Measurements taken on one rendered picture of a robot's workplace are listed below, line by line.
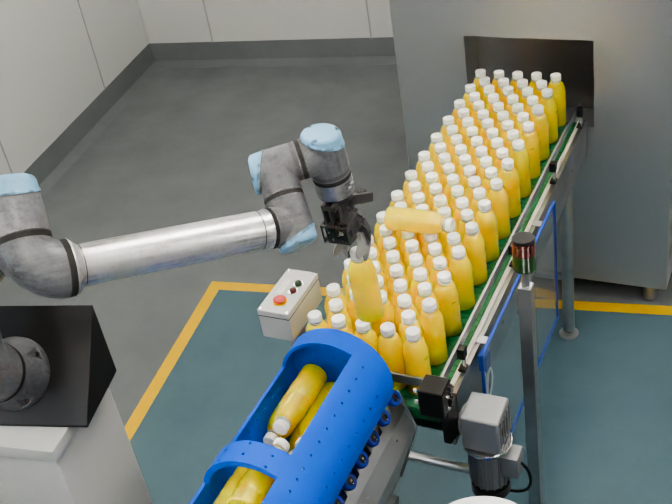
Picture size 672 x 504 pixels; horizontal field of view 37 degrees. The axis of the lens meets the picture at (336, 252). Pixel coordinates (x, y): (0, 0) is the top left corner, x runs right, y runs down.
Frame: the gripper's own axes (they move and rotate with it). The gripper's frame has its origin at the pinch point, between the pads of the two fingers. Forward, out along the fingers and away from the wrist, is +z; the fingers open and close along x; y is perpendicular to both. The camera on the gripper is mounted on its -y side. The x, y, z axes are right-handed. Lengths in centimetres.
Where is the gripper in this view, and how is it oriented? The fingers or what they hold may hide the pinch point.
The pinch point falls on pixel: (357, 253)
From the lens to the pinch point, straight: 244.7
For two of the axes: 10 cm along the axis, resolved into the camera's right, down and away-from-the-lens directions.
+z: 2.1, 7.6, 6.1
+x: 8.8, 1.3, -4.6
